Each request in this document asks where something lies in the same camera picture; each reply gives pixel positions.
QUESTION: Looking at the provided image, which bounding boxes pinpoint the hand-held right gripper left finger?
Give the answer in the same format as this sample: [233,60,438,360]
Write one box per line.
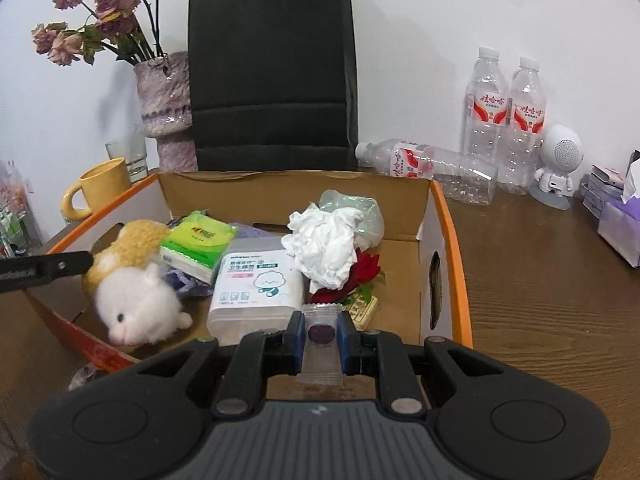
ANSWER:
[137,311,307,418]

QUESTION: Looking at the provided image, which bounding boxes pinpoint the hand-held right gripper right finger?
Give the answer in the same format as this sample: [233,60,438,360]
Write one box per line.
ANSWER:
[336,311,506,416]

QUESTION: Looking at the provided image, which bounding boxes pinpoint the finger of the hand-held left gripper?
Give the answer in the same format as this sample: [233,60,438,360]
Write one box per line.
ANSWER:
[0,251,95,297]

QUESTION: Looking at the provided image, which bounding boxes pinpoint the clear purple candy packet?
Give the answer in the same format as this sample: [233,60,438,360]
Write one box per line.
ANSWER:
[296,304,353,385]

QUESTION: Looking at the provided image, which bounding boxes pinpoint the red rose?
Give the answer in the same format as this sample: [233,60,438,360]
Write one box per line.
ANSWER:
[310,250,386,306]

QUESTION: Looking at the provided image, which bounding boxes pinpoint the white tissue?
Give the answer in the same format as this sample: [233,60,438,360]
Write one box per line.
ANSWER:
[281,202,365,292]

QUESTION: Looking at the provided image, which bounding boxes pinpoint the green tissue packet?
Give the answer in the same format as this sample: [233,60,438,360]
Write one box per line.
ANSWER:
[159,210,241,283]

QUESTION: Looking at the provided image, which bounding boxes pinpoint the red cardboard box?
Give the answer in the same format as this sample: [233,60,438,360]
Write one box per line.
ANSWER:
[27,170,473,401]

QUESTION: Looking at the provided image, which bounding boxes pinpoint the small yellow packet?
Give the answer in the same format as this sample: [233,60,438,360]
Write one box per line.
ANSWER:
[345,295,379,332]

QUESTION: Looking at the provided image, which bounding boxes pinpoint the white cotton swab box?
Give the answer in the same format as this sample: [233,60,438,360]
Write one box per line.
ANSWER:
[206,237,306,346]

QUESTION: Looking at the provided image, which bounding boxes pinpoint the clear acrylic organizer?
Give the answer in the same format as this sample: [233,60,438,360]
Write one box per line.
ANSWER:
[0,160,38,257]

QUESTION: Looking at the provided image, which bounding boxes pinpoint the yellow and white plush toy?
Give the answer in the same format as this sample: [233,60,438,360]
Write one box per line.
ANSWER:
[82,219,195,347]

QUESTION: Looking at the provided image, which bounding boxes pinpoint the yellow ceramic mug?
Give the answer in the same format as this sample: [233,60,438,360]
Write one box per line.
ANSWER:
[61,157,133,221]

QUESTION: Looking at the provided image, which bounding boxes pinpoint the small silver wrapper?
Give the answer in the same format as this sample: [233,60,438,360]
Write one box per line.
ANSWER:
[67,362,116,391]

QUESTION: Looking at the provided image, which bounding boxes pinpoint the clear plastic bag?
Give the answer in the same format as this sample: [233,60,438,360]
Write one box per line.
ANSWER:
[318,189,386,251]

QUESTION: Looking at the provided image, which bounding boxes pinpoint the clear drinking glass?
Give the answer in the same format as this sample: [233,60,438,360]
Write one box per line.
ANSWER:
[105,125,148,182]

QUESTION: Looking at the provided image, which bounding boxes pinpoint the clear water bottle red label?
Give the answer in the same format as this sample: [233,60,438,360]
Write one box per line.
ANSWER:
[462,46,512,186]
[355,139,498,206]
[497,56,547,196]

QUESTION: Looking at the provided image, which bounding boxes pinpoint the purple textured vase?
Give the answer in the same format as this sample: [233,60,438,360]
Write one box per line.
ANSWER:
[133,51,199,171]

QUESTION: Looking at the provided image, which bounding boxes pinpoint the black paper bag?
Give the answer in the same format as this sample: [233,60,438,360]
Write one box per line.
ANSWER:
[187,0,360,172]

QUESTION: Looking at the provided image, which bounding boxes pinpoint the dried flower bouquet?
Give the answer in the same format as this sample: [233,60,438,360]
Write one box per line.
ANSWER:
[31,0,177,67]

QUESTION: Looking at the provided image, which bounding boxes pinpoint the white robot speaker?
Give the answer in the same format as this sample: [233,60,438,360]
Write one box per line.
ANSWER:
[529,124,585,211]

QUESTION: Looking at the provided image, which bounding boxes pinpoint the purple tissue box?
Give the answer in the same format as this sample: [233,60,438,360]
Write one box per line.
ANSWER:
[597,195,640,268]

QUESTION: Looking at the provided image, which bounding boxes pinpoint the small grey box stack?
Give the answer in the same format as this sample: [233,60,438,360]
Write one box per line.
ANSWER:
[580,164,626,220]

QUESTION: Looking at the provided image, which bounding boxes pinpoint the white paper sheet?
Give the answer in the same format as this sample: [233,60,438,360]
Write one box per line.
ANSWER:
[622,149,640,206]

